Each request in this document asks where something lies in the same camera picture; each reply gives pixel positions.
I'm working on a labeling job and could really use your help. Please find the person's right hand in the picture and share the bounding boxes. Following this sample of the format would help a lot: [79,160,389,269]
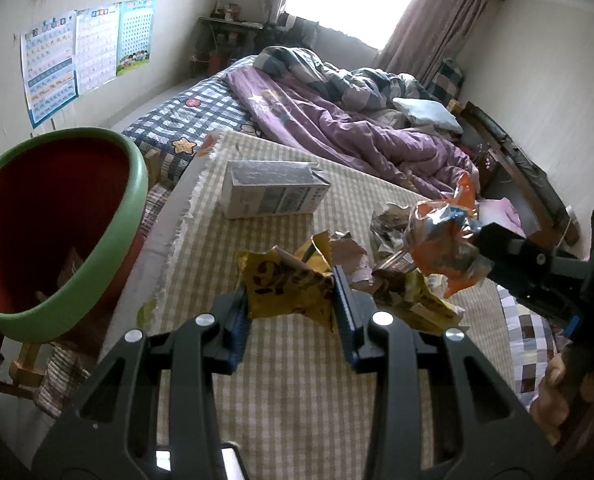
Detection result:
[530,352,593,446]

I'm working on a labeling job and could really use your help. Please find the small yellow wrapper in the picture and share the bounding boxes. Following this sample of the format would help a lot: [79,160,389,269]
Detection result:
[404,270,467,336]

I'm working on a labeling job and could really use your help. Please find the pink floral pillow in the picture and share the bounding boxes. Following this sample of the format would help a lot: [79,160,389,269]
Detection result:
[474,197,528,236]

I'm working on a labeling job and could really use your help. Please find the white wall poster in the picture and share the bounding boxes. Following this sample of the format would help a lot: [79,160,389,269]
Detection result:
[74,1,124,96]

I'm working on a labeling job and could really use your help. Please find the plaid cushion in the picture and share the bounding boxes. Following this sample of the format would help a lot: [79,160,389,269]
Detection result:
[427,58,465,106]

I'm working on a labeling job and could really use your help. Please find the orange snack bag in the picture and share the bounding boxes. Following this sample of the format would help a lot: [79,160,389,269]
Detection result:
[404,172,495,296]

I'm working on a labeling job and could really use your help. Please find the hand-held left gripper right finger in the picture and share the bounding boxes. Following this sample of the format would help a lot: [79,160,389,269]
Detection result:
[332,265,563,480]

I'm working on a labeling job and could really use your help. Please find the white milk carton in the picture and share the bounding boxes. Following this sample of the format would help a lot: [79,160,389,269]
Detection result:
[224,160,332,220]

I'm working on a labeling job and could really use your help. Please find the blue plaid duvet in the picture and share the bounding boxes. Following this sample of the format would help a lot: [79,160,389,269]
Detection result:
[253,46,418,111]

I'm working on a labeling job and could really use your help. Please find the blue wall poster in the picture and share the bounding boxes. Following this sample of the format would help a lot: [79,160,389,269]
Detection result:
[21,10,79,130]

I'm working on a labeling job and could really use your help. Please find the green and red basin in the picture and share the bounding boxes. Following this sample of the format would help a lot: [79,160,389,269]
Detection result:
[0,127,150,343]

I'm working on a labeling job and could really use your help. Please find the beige checked mat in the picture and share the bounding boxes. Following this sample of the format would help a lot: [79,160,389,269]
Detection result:
[154,130,515,480]

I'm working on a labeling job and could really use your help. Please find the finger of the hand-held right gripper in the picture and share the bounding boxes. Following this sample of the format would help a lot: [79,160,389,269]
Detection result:
[497,282,583,326]
[477,222,590,286]

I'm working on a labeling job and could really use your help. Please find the dark clothes pile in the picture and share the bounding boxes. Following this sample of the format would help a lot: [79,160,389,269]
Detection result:
[259,12,323,53]

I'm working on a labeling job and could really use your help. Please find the green-edged wall poster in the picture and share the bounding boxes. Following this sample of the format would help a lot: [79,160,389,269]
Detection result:
[116,0,157,77]

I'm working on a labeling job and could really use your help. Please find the brown white plaid pillow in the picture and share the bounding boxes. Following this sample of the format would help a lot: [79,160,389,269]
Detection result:
[497,285,578,408]

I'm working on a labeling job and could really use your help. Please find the brown snack wrapper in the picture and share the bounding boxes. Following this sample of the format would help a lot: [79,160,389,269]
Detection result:
[372,252,418,291]

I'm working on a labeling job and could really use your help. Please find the small cluttered desk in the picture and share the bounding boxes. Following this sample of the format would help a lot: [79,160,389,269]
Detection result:
[192,0,268,78]

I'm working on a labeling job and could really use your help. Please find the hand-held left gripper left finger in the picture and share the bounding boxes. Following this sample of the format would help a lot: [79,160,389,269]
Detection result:
[32,285,252,480]

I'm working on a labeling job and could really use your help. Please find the large yellow snack wrapper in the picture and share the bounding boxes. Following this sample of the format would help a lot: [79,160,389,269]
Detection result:
[237,231,337,332]

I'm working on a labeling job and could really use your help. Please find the blue checked bed sheet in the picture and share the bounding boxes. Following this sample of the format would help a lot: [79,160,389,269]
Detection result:
[122,55,265,196]

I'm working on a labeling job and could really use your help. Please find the purple duvet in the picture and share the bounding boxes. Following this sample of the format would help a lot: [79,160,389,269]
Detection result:
[226,66,473,198]

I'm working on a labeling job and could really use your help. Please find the dark wooden headboard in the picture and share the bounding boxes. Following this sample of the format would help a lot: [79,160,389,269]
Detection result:
[457,101,578,246]

